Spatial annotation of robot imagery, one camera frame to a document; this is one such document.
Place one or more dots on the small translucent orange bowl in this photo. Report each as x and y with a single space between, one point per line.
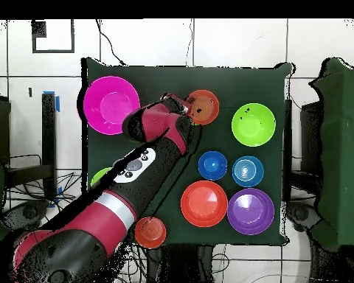
152 233
205 107

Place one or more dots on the small dark blue bowl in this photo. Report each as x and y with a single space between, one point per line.
212 165

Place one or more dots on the large orange bowl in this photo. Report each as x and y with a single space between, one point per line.
203 205

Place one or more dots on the large green bowl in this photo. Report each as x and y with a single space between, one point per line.
253 125
100 175

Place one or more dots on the purple bowl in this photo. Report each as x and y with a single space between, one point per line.
250 212

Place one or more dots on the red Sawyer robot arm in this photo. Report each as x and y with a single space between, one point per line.
156 121

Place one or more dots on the dark green table cloth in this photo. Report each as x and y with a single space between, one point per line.
239 85

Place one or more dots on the large pink bowl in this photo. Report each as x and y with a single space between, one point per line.
112 106

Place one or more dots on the light blue translucent bowl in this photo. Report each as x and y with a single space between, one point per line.
247 171

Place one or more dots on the blue tape strip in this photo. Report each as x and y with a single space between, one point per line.
57 103

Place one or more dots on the black office chair base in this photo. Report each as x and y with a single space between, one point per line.
29 212
301 213

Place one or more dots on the black floor frame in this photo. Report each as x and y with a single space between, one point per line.
38 29

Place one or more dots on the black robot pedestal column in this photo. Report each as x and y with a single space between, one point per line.
188 265

